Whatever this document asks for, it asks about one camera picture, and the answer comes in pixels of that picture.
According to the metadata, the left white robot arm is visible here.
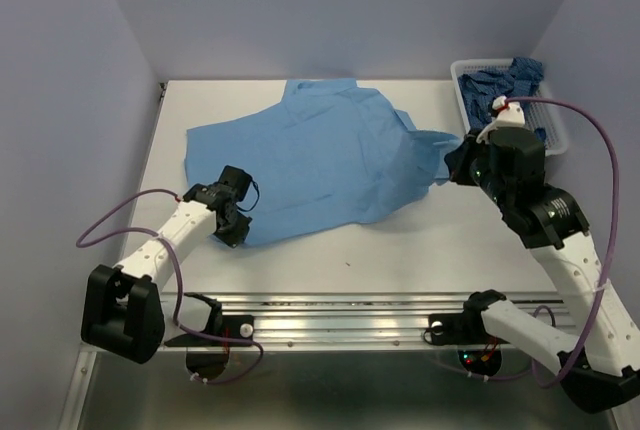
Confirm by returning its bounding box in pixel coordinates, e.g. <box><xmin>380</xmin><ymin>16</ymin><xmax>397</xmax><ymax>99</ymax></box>
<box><xmin>76</xmin><ymin>166</ymin><xmax>257</xmax><ymax>364</ymax></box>

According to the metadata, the dark blue patterned shirt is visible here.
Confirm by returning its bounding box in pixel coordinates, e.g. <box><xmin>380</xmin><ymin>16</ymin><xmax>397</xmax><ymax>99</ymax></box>
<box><xmin>451</xmin><ymin>57</ymin><xmax>544</xmax><ymax>130</ymax></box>

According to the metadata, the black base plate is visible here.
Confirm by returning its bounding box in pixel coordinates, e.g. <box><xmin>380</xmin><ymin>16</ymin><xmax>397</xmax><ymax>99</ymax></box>
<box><xmin>164</xmin><ymin>313</ymin><xmax>255</xmax><ymax>348</ymax></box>
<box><xmin>422</xmin><ymin>312</ymin><xmax>488</xmax><ymax>346</ymax></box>

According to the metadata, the aluminium mounting rail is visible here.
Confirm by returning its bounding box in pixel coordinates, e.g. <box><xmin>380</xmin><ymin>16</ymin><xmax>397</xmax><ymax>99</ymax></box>
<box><xmin>158</xmin><ymin>292</ymin><xmax>579</xmax><ymax>353</ymax></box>

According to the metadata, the white plastic basket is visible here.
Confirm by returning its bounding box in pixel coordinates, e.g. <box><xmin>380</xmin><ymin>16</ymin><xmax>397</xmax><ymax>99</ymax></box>
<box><xmin>452</xmin><ymin>58</ymin><xmax>569</xmax><ymax>156</ymax></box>

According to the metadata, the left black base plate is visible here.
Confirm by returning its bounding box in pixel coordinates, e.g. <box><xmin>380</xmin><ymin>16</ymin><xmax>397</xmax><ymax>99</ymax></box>
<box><xmin>164</xmin><ymin>313</ymin><xmax>255</xmax><ymax>348</ymax></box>

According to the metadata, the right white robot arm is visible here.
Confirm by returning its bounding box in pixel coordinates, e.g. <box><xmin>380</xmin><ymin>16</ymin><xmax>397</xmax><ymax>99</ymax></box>
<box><xmin>431</xmin><ymin>127</ymin><xmax>639</xmax><ymax>414</ymax></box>

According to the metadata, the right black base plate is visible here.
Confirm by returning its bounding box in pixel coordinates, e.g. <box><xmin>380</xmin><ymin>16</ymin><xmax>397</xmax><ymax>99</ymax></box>
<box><xmin>422</xmin><ymin>312</ymin><xmax>488</xmax><ymax>346</ymax></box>

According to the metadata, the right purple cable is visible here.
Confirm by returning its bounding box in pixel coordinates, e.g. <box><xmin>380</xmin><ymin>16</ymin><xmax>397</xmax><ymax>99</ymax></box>
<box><xmin>432</xmin><ymin>97</ymin><xmax>622</xmax><ymax>391</ymax></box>

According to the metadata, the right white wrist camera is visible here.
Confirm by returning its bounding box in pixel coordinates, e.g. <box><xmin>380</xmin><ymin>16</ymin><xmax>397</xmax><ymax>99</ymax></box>
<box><xmin>476</xmin><ymin>96</ymin><xmax>525</xmax><ymax>144</ymax></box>

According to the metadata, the light blue long sleeve shirt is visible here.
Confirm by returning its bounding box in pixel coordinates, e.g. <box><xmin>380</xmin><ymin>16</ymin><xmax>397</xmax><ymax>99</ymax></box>
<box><xmin>184</xmin><ymin>79</ymin><xmax>460</xmax><ymax>247</ymax></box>

